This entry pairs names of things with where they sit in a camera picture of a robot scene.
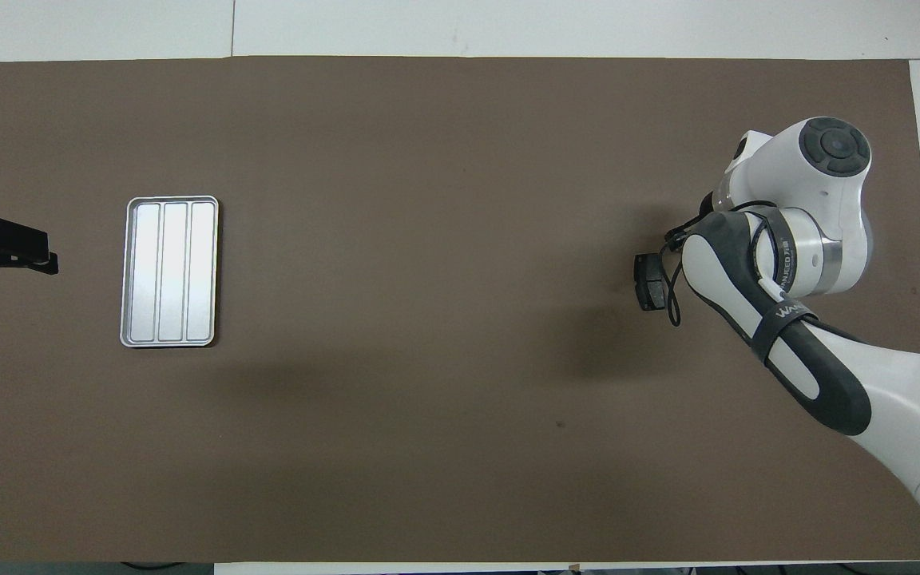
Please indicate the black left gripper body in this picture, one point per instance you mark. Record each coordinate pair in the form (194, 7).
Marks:
(13, 235)

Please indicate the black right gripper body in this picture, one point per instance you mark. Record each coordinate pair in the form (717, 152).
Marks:
(680, 231)

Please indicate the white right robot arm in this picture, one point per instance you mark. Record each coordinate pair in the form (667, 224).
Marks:
(827, 239)

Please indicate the silver metal tray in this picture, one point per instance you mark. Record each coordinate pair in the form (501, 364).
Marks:
(172, 271)

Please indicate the rectangular dark grey brake pad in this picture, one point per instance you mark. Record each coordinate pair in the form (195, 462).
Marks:
(648, 287)

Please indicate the brown table mat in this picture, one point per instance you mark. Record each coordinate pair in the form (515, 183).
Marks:
(428, 439)

